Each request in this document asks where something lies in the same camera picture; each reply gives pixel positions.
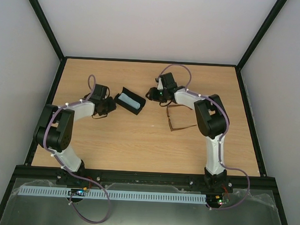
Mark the light blue slotted cable duct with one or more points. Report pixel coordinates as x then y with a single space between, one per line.
115 195

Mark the right controller board with leds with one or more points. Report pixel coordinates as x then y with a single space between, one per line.
218 199

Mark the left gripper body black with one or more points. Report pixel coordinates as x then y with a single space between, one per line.
108 107

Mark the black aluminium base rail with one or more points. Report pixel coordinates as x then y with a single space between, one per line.
187 182

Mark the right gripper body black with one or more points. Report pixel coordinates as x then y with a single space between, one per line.
153 94

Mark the brown translucent sunglasses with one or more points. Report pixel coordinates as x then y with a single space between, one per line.
179 117

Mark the black sunglasses case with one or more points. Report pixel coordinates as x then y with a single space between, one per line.
134 96

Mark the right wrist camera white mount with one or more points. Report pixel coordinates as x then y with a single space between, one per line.
159 84

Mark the left controller board with leds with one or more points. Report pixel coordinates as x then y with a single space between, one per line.
78 192

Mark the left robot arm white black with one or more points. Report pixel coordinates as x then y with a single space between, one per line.
55 126

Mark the light blue cleaning cloth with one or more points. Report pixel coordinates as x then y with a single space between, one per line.
128 100

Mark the controller board with leds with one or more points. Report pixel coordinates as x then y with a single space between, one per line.
78 192
218 199

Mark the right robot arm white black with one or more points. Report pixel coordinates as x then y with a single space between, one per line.
212 122

